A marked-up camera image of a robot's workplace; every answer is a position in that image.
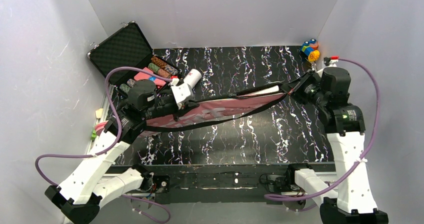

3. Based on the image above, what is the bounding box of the white shuttlecock tube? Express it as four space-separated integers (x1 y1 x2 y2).
183 68 202 89

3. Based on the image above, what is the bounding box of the pink racket cover bag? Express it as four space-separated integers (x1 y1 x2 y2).
101 83 286 144

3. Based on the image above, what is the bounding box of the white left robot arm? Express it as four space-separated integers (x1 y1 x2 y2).
45 78 195 224

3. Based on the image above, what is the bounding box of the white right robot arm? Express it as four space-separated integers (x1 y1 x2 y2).
288 67 389 224

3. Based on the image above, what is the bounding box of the beige wooden block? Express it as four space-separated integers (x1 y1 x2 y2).
95 108 104 119

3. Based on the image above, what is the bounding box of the black poker chip case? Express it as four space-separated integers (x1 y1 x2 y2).
86 21 182 98

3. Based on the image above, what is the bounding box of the black front mounting base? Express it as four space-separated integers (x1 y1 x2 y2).
146 163 305 204

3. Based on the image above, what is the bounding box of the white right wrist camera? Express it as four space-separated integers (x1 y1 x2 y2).
323 55 339 69

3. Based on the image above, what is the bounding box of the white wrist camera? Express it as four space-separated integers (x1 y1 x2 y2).
170 83 195 110
323 55 339 69

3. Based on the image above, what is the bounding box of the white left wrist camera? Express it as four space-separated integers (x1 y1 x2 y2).
170 83 195 110

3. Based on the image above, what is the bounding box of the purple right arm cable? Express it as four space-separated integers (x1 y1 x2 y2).
263 57 381 213

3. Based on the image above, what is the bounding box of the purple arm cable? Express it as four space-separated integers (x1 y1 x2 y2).
263 57 381 213
35 66 181 224

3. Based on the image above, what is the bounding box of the green clip on rail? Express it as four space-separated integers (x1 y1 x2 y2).
90 129 97 141

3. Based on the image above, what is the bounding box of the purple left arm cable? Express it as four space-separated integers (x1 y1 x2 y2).
35 66 181 224

